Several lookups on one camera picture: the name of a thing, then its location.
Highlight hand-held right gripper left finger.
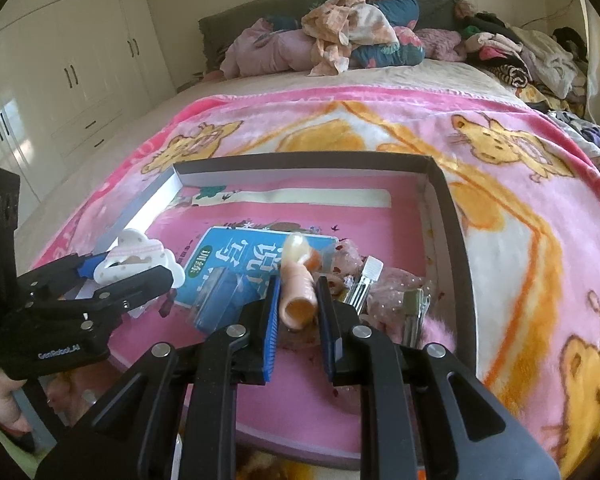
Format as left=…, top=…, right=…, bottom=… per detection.
left=35, top=275, right=283, bottom=480

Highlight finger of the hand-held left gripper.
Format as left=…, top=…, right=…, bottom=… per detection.
left=17, top=252, right=113, bottom=301
left=25, top=265, right=175, bottom=341

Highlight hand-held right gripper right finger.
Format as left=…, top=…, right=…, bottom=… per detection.
left=314, top=275, right=563, bottom=480

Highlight white claw hair clip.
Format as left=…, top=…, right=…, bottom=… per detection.
left=94, top=229, right=186, bottom=293

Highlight shallow cardboard box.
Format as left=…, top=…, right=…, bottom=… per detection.
left=111, top=152, right=480, bottom=466

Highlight person's left hand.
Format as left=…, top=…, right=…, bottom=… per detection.
left=0, top=371, right=36, bottom=441

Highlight small blue box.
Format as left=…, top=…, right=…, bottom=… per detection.
left=192, top=267, right=266, bottom=333

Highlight pink dotted scrunchie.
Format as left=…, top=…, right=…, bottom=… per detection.
left=330, top=240, right=431, bottom=326

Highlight silver alligator hair clip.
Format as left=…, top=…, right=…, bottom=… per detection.
left=347, top=256, right=385, bottom=306
left=402, top=287, right=431, bottom=348

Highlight pink fluffy hair accessory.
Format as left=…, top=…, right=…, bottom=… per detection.
left=420, top=310, right=461, bottom=351

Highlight white wardrobe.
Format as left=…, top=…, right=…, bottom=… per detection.
left=0, top=0, right=177, bottom=211

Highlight pink printed blanket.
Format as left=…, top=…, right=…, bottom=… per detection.
left=30, top=85, right=600, bottom=480

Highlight pink quilt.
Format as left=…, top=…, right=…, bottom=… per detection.
left=220, top=17, right=326, bottom=78

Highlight grey bed headboard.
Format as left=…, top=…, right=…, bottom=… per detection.
left=198, top=0, right=463, bottom=68

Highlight pile of clothes on bed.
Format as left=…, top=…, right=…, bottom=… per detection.
left=260, top=0, right=426, bottom=68

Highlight peach patterned cloth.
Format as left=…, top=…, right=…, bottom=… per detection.
left=301, top=0, right=400, bottom=77

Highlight lilac pillow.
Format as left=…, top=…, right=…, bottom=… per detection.
left=417, top=27, right=468, bottom=61

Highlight crumpled clothes beside bed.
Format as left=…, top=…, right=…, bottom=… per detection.
left=547, top=110, right=600, bottom=156

